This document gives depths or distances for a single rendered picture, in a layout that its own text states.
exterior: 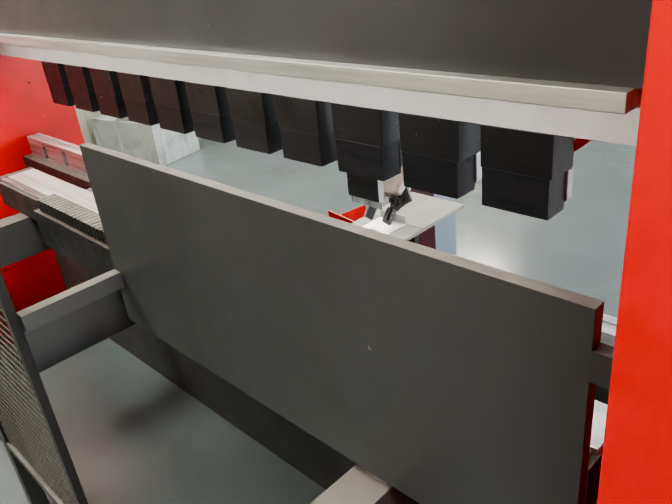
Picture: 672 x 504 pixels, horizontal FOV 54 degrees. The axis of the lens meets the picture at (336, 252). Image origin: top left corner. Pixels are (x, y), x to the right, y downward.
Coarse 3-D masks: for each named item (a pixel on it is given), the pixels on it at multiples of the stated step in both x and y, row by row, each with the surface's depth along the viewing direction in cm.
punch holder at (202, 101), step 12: (192, 84) 186; (204, 84) 182; (192, 96) 189; (204, 96) 185; (216, 96) 181; (192, 108) 191; (204, 108) 187; (216, 108) 183; (228, 108) 184; (204, 120) 189; (216, 120) 185; (228, 120) 186; (204, 132) 192; (216, 132) 187; (228, 132) 187
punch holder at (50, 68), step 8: (48, 64) 251; (56, 64) 246; (48, 72) 254; (56, 72) 248; (64, 72) 248; (48, 80) 257; (56, 80) 251; (64, 80) 248; (56, 88) 254; (64, 88) 249; (56, 96) 257; (64, 96) 252; (72, 96) 252; (64, 104) 255; (72, 104) 253
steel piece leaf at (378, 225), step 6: (396, 216) 169; (402, 216) 167; (372, 222) 170; (378, 222) 170; (396, 222) 169; (402, 222) 168; (372, 228) 167; (378, 228) 166; (384, 228) 166; (390, 228) 166; (396, 228) 165
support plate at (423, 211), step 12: (408, 204) 179; (420, 204) 178; (432, 204) 177; (444, 204) 176; (456, 204) 175; (408, 216) 172; (420, 216) 171; (432, 216) 170; (444, 216) 170; (408, 228) 165; (408, 240) 161
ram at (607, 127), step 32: (96, 64) 223; (128, 64) 208; (160, 64) 194; (320, 96) 151; (352, 96) 144; (384, 96) 137; (416, 96) 131; (448, 96) 126; (512, 128) 119; (544, 128) 114; (576, 128) 110; (608, 128) 106
